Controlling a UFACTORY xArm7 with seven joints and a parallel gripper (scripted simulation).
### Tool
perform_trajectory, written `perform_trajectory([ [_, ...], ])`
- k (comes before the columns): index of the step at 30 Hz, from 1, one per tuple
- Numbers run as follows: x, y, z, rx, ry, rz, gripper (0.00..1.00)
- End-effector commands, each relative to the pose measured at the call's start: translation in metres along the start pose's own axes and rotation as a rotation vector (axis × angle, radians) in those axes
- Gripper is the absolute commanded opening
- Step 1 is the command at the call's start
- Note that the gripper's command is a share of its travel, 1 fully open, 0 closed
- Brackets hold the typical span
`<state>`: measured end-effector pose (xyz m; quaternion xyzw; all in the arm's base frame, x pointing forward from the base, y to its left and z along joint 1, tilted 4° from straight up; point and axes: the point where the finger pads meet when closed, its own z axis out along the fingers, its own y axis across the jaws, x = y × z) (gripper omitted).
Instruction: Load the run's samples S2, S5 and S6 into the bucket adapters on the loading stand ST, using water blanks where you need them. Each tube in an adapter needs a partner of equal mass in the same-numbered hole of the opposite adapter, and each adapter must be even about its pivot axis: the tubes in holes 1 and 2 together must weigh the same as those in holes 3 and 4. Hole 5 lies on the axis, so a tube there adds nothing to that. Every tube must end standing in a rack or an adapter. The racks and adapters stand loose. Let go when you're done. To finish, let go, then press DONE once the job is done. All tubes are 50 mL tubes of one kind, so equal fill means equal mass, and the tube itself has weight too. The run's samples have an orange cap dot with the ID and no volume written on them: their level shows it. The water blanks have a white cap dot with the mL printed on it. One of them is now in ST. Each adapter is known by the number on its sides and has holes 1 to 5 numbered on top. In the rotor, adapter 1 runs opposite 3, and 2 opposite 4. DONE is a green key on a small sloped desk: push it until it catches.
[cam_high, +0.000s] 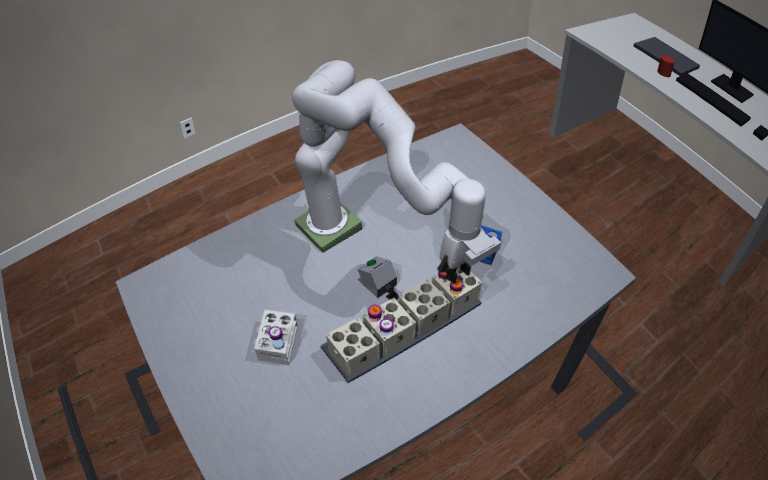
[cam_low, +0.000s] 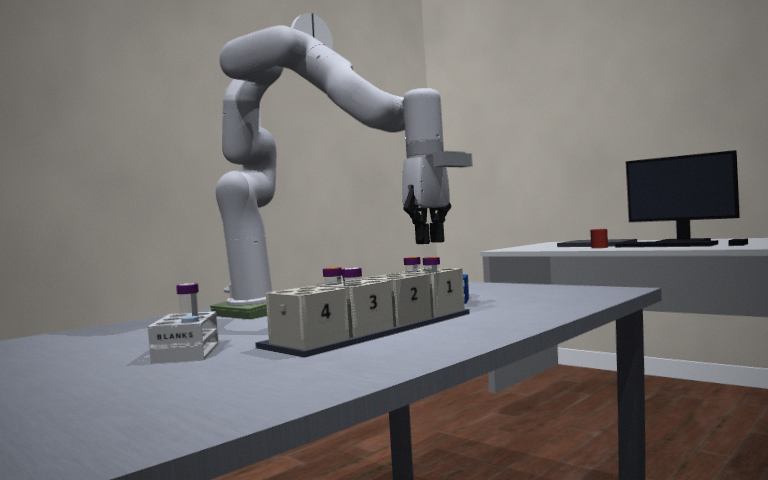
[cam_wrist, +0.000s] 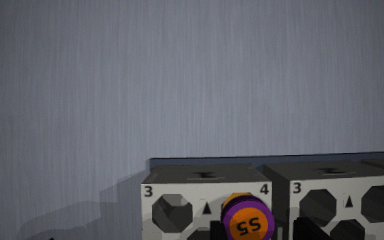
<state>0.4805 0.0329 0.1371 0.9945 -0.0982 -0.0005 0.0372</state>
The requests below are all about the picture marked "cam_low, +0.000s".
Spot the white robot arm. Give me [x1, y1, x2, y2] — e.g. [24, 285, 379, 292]
[216, 26, 472, 306]

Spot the white tube rack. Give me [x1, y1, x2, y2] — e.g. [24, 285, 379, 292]
[148, 311, 219, 363]

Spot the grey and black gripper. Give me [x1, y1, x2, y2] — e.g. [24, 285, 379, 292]
[402, 155, 451, 244]

